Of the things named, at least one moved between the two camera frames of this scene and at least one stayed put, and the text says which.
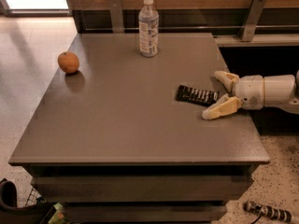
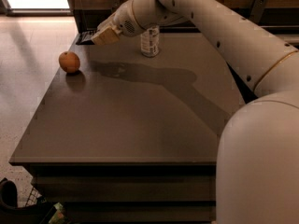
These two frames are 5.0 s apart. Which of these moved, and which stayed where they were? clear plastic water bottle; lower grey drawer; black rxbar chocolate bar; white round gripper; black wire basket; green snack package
Moved: white round gripper; black rxbar chocolate bar
Stayed: black wire basket; green snack package; lower grey drawer; clear plastic water bottle
